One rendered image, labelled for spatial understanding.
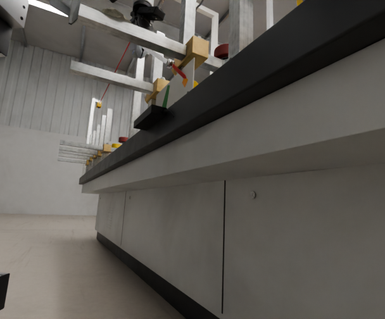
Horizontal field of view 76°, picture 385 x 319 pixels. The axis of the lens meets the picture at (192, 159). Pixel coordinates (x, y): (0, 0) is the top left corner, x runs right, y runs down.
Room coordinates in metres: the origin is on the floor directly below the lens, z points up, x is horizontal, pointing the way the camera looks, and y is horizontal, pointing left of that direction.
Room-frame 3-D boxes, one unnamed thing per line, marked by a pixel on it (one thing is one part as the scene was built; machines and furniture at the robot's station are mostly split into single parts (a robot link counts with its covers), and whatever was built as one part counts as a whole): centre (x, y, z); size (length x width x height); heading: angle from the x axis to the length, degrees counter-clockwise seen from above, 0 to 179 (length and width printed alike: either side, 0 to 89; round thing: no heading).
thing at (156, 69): (0.88, 0.16, 0.87); 0.03 x 0.03 x 0.48; 29
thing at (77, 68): (0.81, 0.20, 0.84); 0.43 x 0.03 x 0.04; 119
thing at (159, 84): (0.86, 0.15, 0.84); 0.13 x 0.06 x 0.05; 29
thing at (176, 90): (0.67, 0.07, 0.75); 0.26 x 0.01 x 0.10; 29
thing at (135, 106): (1.11, 0.28, 0.93); 0.05 x 0.04 x 0.45; 29
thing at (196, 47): (0.64, 0.02, 0.85); 0.13 x 0.06 x 0.05; 29
